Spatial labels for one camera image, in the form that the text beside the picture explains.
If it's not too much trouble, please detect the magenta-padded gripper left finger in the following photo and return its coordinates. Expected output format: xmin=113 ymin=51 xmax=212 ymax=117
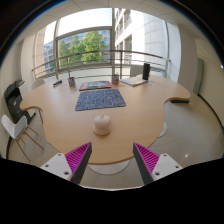
xmin=39 ymin=142 xmax=93 ymax=185

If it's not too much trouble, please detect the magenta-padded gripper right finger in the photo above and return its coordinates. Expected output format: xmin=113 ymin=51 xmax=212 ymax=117
xmin=132 ymin=142 xmax=184 ymax=186

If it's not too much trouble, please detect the pale pink computer mouse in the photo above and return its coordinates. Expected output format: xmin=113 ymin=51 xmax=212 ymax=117
xmin=92 ymin=114 xmax=112 ymax=136

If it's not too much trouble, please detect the blue patterned mouse pad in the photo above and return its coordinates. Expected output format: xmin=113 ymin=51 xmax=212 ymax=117
xmin=74 ymin=88 xmax=127 ymax=112

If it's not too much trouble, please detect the white round table base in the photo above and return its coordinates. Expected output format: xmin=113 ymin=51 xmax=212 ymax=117
xmin=87 ymin=159 xmax=132 ymax=176
xmin=157 ymin=121 xmax=168 ymax=139

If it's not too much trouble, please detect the white chair with wooden legs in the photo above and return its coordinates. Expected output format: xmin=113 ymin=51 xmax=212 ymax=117
xmin=0 ymin=114 xmax=45 ymax=162

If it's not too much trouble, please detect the black office printer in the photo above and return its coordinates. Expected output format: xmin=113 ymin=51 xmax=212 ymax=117
xmin=3 ymin=78 xmax=36 ymax=125

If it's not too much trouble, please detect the white plastic chair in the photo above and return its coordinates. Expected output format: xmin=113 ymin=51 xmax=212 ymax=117
xmin=129 ymin=64 xmax=144 ymax=78
xmin=31 ymin=78 xmax=46 ymax=90

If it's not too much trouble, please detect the red and blue flat book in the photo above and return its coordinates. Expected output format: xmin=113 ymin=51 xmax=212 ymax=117
xmin=78 ymin=80 xmax=113 ymax=92

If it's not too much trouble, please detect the open white magazine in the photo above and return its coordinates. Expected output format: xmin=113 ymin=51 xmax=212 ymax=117
xmin=119 ymin=76 xmax=148 ymax=87

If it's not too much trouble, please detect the grey door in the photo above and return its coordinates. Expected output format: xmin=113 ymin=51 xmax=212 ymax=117
xmin=193 ymin=58 xmax=205 ymax=96

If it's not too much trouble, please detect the black cylinder speaker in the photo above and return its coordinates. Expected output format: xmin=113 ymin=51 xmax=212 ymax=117
xmin=142 ymin=62 xmax=151 ymax=81

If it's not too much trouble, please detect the printed tin cup with pens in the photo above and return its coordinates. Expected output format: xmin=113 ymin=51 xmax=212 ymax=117
xmin=111 ymin=73 xmax=120 ymax=85

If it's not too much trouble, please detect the metal balcony railing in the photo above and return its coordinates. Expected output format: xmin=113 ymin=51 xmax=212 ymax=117
xmin=31 ymin=49 xmax=172 ymax=81

